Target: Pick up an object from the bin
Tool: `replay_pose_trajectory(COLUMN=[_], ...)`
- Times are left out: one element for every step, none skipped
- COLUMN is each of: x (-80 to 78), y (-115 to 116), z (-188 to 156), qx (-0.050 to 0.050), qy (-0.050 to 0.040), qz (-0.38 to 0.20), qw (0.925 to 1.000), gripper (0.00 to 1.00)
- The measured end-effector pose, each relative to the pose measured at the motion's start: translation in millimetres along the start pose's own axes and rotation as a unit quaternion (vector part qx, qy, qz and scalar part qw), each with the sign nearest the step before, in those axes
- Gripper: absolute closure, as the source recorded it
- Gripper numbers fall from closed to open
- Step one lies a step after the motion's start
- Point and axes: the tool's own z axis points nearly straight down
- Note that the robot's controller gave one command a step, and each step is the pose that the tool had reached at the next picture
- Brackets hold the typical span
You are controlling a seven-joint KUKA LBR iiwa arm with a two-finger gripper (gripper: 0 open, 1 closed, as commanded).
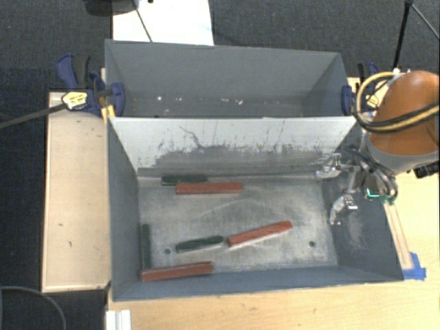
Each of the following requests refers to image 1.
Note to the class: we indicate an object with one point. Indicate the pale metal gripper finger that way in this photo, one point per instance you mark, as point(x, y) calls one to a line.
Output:
point(326, 171)
point(338, 207)

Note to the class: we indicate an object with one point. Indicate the red-brown flat block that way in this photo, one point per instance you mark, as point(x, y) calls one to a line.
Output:
point(209, 188)
point(259, 232)
point(177, 271)

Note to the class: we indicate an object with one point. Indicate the grey metal bin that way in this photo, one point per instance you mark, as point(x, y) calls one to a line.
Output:
point(240, 143)

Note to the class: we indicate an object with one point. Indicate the dark green flat block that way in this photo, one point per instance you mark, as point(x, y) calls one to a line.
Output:
point(146, 246)
point(199, 243)
point(184, 179)

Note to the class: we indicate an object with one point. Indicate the pale wood flat board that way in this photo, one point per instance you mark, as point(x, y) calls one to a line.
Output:
point(75, 201)

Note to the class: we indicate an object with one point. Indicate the black cylinder on white bracket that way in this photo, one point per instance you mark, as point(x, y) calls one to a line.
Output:
point(426, 170)

